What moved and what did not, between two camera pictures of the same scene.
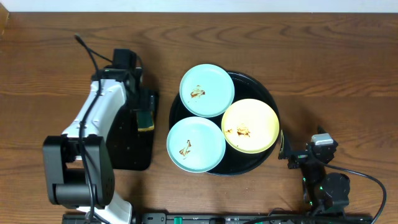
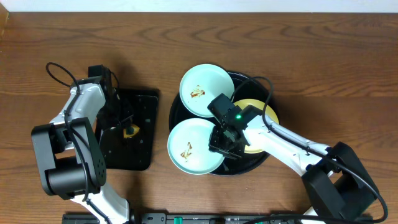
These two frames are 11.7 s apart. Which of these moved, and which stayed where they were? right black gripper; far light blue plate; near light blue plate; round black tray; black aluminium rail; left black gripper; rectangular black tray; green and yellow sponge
Moved: left black gripper; right black gripper; green and yellow sponge
Stayed: round black tray; rectangular black tray; far light blue plate; black aluminium rail; near light blue plate
